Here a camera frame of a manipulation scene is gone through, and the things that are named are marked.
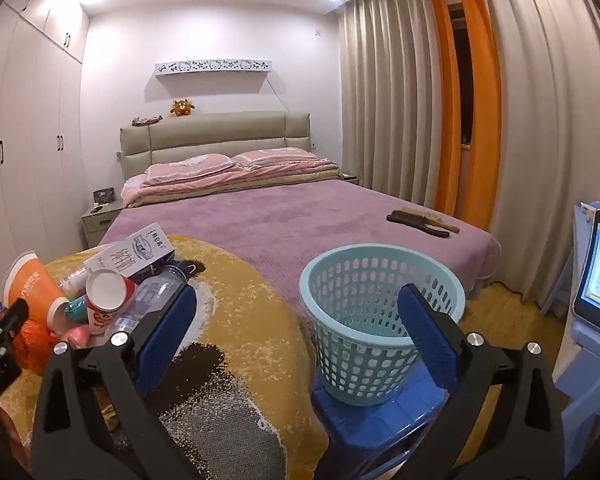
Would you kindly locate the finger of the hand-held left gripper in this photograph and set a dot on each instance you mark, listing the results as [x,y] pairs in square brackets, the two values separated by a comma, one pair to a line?
[12,320]

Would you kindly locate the dark window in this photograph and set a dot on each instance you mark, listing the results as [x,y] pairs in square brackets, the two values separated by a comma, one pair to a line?
[461,75]

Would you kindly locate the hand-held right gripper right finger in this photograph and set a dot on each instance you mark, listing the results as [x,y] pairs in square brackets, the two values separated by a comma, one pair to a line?
[430,332]

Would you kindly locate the floral hair band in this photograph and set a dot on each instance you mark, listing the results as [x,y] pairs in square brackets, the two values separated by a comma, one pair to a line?
[146,120]

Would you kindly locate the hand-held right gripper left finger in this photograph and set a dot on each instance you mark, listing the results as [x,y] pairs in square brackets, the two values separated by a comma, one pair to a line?
[166,340]

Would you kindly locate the red and white paper cup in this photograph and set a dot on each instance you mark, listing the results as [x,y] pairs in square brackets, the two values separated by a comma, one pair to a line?
[105,300]

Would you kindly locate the orange plastic bag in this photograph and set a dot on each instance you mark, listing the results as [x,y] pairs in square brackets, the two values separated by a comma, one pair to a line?
[35,347]

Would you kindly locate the light blue tablet stand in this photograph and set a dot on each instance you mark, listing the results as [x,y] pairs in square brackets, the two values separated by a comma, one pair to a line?
[587,360]

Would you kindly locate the beige padded headboard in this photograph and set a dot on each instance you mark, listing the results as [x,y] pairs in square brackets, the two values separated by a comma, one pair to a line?
[215,132]

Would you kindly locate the round panda rug table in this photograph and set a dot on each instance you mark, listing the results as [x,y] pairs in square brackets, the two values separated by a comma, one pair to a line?
[250,340]

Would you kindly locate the white decorated wall shelf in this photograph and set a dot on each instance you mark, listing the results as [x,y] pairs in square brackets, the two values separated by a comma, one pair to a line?
[212,67]

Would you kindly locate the orange paper cup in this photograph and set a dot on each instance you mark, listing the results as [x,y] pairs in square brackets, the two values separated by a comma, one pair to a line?
[32,290]

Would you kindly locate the purple bedspread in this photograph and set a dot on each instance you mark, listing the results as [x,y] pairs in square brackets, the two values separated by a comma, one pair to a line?
[290,220]

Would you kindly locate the folded pink quilt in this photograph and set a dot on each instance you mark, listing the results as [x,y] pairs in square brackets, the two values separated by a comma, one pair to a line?
[230,182]

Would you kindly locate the orange plush toy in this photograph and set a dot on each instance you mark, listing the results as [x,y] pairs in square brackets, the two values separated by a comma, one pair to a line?
[181,108]

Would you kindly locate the small white bottle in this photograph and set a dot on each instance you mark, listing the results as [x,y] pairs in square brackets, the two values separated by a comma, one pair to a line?
[74,284]

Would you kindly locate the beige curtain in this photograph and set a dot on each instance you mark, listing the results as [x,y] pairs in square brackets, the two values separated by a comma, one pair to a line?
[555,110]
[390,100]

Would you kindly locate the pink tissue packet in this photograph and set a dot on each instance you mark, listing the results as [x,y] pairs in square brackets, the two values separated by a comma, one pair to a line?
[76,336]

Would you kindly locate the white wardrobe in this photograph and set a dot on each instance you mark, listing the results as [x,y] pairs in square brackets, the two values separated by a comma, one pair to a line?
[30,150]

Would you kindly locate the orange curtain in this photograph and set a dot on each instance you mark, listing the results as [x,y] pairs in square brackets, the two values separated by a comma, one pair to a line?
[485,135]
[442,110]

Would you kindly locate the teal tissue packet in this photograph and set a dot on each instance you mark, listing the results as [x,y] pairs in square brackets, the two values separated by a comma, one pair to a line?
[77,310]

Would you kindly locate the blue plastic stool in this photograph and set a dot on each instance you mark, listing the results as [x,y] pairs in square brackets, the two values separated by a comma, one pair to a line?
[360,425]

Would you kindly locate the grey nightstand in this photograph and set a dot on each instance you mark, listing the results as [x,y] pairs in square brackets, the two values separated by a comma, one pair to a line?
[100,225]
[351,177]

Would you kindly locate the light blue plastic basket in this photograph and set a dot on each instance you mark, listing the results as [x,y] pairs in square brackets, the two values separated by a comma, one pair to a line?
[360,310]

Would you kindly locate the wooden hairbrush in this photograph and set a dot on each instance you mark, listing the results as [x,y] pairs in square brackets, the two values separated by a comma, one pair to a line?
[430,219]

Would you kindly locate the pink pillow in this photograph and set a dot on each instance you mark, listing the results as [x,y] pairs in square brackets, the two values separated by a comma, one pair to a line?
[190,166]
[275,156]

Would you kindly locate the black comb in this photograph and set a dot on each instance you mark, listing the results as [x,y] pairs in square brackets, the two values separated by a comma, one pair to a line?
[420,227]

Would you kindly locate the white printed carton box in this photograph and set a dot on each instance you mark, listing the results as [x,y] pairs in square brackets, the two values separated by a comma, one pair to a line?
[152,245]

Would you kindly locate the clear plastic bottle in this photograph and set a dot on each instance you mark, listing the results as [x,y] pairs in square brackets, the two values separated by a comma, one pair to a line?
[152,292]

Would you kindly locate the white box with figure print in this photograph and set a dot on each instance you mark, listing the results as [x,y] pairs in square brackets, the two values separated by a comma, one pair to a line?
[111,258]

